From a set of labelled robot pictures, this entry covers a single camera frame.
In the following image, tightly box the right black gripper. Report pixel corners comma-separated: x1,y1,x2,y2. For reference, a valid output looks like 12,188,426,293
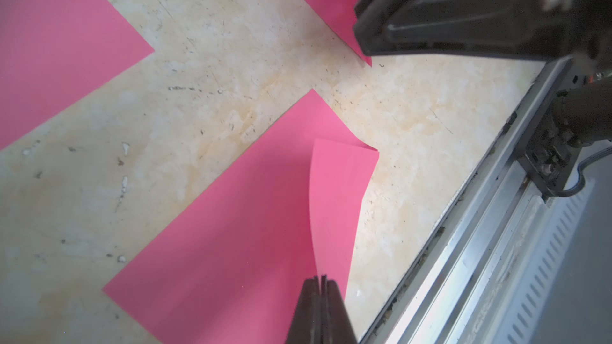
354,0,611,73

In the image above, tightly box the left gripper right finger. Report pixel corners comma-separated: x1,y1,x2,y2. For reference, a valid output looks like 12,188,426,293
321,276,357,344

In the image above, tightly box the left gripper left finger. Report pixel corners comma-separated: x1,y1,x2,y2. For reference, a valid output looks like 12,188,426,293
285,276,326,344

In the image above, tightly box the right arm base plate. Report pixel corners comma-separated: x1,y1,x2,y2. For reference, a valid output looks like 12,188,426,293
514,106,582,197

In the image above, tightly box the front aluminium rail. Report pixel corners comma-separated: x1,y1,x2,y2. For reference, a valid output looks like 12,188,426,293
363,59,611,343

